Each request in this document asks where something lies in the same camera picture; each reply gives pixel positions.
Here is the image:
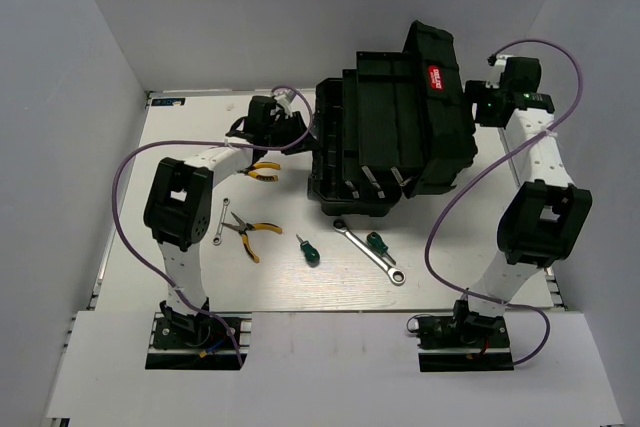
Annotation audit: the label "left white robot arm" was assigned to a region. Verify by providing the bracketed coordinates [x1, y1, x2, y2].
[143, 87, 313, 346]

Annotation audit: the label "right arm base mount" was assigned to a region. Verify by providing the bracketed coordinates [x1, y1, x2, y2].
[406, 314, 514, 373]

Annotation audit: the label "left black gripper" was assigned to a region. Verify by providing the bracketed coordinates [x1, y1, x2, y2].
[264, 110, 319, 155]

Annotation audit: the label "blue label sticker left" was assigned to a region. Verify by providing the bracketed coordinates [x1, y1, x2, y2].
[151, 97, 186, 107]

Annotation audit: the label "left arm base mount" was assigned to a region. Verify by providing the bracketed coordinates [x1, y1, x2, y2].
[145, 313, 241, 371]

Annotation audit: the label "black plastic toolbox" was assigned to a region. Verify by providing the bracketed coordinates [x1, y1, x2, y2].
[308, 21, 478, 217]

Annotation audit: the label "large silver ratchet wrench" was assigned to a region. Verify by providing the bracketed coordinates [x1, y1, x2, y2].
[333, 218, 406, 286]

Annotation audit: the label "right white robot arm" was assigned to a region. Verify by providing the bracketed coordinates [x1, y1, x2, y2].
[451, 54, 593, 346]

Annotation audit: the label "yellow long-nose pliers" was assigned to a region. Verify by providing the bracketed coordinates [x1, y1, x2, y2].
[222, 213, 283, 263]

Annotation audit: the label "yellow pliers near back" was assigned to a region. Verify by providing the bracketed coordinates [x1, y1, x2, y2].
[238, 162, 281, 182]

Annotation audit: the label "green stubby screwdriver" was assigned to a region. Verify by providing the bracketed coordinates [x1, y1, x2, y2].
[296, 235, 321, 267]
[366, 231, 396, 266]

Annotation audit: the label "small silver combination wrench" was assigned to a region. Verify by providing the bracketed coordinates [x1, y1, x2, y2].
[212, 197, 230, 246]

